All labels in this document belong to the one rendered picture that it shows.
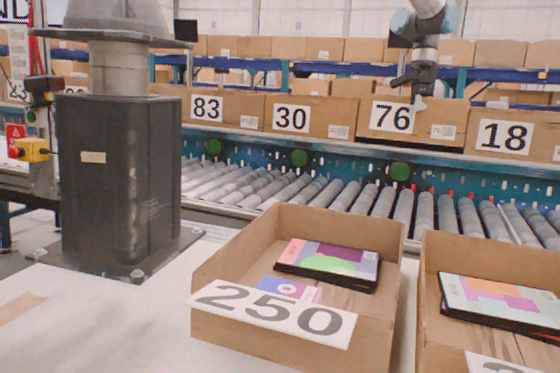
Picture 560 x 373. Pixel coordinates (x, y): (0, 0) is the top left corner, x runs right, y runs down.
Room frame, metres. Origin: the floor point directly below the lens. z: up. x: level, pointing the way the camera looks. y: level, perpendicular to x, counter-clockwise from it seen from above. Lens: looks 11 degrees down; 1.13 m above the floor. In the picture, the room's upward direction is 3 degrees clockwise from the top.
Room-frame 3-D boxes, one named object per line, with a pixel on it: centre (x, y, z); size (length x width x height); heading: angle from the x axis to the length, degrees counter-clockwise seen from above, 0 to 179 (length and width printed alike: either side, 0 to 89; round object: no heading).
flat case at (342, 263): (0.75, -0.12, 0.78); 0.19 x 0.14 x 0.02; 74
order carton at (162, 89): (2.06, 0.55, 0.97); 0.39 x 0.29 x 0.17; 69
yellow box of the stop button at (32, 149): (1.30, 0.78, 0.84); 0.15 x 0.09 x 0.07; 69
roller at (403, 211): (1.21, -0.41, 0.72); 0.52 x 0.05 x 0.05; 159
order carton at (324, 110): (1.78, -0.18, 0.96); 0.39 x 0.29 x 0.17; 69
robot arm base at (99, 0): (0.81, 0.32, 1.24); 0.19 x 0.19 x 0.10
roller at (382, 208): (1.23, -0.35, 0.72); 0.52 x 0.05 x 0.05; 159
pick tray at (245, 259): (0.66, -0.08, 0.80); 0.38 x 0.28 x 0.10; 161
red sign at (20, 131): (1.37, 0.87, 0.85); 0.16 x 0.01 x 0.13; 69
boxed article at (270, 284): (0.59, -0.03, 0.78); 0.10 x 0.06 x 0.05; 71
